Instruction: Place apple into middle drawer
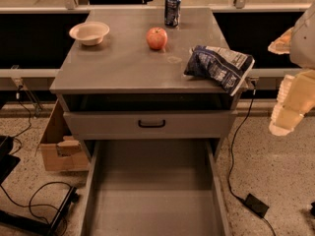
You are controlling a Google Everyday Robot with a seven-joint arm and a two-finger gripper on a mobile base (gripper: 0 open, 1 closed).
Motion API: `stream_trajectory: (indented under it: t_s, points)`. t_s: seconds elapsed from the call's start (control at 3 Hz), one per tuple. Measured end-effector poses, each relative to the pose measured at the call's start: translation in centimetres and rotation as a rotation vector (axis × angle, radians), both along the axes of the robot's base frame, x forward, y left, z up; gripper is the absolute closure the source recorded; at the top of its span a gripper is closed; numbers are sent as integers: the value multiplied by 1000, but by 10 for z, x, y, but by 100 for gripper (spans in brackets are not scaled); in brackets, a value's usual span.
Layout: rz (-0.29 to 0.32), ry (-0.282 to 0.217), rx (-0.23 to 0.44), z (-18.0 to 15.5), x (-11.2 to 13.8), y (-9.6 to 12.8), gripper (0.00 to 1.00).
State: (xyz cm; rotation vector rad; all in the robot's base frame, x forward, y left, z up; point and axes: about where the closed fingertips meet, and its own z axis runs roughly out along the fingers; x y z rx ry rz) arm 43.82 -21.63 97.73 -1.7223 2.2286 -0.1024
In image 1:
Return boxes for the black power adapter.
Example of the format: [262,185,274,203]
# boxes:
[244,194,269,218]

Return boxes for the blue chip bag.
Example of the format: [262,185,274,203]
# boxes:
[184,45,255,96]

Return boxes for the blue soda can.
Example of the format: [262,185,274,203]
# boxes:
[164,0,181,28]

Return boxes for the red apple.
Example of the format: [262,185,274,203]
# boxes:
[146,28,168,50]

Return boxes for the white paper bowl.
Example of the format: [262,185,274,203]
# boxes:
[69,22,109,46]

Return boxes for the black power cable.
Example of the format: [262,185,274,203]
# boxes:
[227,80,278,236]

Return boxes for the open grey lower drawer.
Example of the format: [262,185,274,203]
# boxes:
[79,139,232,236]

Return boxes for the grey drawer with black handle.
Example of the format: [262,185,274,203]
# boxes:
[64,110,236,140]

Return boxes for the black cable left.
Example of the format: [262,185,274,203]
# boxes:
[0,86,73,236]

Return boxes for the grey drawer cabinet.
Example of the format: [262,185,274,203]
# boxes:
[50,7,238,154]

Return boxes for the black stand base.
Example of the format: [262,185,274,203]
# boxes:
[0,135,81,236]

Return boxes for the cardboard box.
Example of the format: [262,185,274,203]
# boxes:
[39,102,90,171]

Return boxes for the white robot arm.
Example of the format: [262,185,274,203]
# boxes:
[268,3,315,136]

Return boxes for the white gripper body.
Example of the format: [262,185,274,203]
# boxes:
[283,70,315,115]

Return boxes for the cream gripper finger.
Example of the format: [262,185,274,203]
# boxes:
[269,75,304,136]
[268,28,293,55]

